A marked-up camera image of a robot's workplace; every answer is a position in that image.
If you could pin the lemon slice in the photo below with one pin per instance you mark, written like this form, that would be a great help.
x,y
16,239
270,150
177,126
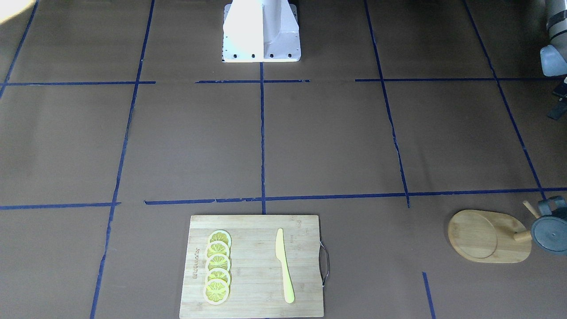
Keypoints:
x,y
221,235
218,260
219,273
216,291
217,247

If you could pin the yellow plastic knife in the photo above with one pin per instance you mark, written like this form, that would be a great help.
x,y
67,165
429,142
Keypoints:
x,y
287,288

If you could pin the wooden cup storage rack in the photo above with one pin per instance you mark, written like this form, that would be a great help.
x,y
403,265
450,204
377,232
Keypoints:
x,y
489,237

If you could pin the bamboo cutting board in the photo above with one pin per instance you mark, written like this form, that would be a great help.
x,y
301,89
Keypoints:
x,y
256,286

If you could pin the dark blue ribbed mug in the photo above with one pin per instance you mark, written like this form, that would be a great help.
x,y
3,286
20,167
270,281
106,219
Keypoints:
x,y
549,231

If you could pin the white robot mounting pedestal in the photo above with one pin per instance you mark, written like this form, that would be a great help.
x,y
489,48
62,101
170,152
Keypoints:
x,y
257,31

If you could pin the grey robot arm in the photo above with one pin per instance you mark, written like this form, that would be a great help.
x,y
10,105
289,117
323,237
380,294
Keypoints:
x,y
553,57

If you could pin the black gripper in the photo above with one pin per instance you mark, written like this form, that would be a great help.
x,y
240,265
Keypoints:
x,y
559,110

